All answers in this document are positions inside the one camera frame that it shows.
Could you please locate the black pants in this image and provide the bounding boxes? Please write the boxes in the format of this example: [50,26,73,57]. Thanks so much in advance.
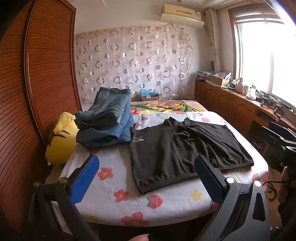
[129,116,254,195]

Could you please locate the flat cardboard box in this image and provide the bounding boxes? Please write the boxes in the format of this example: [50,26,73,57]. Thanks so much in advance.
[209,75,229,87]

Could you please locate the person's left hand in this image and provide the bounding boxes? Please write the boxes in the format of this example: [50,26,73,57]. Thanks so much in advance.
[129,234,150,241]

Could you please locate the cream green patterned mat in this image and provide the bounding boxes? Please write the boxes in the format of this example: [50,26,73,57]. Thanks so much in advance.
[265,179,281,198]

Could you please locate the floral printed cloth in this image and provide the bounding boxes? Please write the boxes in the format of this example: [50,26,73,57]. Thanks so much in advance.
[214,72,232,80]

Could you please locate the wooden slatted wardrobe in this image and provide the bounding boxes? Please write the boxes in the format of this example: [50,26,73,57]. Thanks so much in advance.
[0,0,83,232]

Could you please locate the cream air conditioner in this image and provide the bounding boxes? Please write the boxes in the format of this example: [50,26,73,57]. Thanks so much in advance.
[161,3,205,29]

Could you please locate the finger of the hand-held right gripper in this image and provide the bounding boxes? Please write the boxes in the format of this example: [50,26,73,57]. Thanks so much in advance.
[273,136,296,148]

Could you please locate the stack of books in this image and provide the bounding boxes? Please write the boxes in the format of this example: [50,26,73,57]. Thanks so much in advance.
[196,71,212,80]

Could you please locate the black cable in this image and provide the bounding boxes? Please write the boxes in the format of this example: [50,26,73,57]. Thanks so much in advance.
[264,179,286,186]

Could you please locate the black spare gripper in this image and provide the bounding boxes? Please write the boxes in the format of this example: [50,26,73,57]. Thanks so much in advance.
[273,103,292,115]
[257,90,281,108]

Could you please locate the wooden cabinet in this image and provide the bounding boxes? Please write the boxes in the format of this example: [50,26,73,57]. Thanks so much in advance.
[194,79,296,139]

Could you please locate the window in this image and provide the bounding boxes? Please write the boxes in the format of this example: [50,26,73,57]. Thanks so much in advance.
[228,7,296,107]

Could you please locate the circle patterned wall curtain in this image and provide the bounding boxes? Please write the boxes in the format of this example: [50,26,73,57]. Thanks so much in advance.
[75,25,193,103]

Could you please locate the small cardboard box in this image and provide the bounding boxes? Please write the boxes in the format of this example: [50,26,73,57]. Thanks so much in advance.
[140,91,159,102]

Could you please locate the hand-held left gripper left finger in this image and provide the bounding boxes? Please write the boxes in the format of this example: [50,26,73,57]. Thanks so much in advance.
[25,154,100,241]

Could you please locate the faded grey-blue jeans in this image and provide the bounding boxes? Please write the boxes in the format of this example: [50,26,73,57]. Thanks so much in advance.
[75,87,132,129]

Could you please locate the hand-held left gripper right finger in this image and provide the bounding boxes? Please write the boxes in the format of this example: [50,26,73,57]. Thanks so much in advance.
[194,154,271,241]

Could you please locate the yellow plush toy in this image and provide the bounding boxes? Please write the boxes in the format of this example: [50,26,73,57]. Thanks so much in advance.
[45,112,79,168]

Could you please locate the blue denim jeans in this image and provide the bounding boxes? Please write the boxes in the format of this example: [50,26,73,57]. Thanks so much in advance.
[76,102,136,149]

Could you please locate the beige window curtain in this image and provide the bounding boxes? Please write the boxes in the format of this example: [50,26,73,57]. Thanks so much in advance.
[205,8,222,75]

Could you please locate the strawberry printed bed sheet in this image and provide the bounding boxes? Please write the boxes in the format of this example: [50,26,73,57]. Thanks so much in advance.
[50,111,269,226]

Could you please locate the waste bin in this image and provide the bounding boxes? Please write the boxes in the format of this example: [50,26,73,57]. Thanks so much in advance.
[253,136,266,149]

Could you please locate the floral blanket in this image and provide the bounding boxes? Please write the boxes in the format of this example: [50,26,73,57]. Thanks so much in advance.
[131,100,208,115]

